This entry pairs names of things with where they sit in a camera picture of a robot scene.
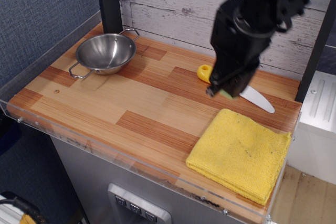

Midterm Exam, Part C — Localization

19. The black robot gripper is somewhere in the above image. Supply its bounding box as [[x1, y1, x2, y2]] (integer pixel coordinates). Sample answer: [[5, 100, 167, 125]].
[[206, 0, 272, 100]]

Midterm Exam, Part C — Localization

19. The yellow handled white toy knife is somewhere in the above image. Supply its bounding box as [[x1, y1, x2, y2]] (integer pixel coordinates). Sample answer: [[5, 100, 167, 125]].
[[196, 65, 275, 114]]

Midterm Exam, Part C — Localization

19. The small steel bowl with handles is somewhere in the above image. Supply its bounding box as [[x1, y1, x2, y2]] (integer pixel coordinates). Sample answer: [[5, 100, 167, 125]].
[[69, 29, 140, 79]]

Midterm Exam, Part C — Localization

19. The black left vertical post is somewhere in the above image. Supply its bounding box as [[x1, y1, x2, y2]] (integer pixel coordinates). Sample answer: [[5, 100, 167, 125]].
[[99, 0, 123, 33]]

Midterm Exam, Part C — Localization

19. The light green toy broccoli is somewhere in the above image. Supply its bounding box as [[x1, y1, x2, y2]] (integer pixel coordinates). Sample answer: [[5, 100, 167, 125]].
[[219, 89, 234, 100]]

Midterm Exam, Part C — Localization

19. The black cable bundle bottom left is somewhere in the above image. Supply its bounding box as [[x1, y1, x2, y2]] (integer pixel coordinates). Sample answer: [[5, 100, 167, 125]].
[[0, 196, 44, 224]]

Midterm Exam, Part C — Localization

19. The grey toy fridge cabinet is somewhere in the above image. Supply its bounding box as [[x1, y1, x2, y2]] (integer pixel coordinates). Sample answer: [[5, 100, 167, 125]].
[[52, 138, 267, 223]]

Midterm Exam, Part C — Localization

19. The yellow object bottom left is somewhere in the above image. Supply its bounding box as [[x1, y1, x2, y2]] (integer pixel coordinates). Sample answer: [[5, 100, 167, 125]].
[[19, 214, 36, 224]]

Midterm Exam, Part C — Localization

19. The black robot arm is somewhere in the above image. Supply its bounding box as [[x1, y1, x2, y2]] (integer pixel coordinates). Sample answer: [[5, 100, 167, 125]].
[[206, 0, 310, 98]]

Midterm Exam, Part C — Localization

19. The clear acrylic table guard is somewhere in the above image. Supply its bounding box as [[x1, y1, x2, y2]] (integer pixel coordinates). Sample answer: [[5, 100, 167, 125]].
[[1, 26, 301, 216]]

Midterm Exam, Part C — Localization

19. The yellow folded cloth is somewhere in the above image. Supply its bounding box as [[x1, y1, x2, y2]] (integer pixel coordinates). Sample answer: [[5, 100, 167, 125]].
[[186, 109, 291, 206]]

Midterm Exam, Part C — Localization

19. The silver dispenser button panel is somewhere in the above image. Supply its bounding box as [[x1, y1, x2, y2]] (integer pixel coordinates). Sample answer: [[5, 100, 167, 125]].
[[108, 183, 172, 223]]

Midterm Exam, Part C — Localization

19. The black right vertical post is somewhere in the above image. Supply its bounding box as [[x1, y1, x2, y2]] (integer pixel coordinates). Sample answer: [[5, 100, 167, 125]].
[[295, 0, 335, 102]]

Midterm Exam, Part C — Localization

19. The white ribbed side platform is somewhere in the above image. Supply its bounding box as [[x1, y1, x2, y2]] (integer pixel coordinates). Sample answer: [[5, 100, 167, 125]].
[[287, 71, 335, 184]]

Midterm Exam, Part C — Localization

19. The black vertical post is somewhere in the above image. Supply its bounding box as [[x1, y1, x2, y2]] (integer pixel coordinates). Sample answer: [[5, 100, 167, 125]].
[[295, 0, 335, 102], [99, 0, 123, 33]]

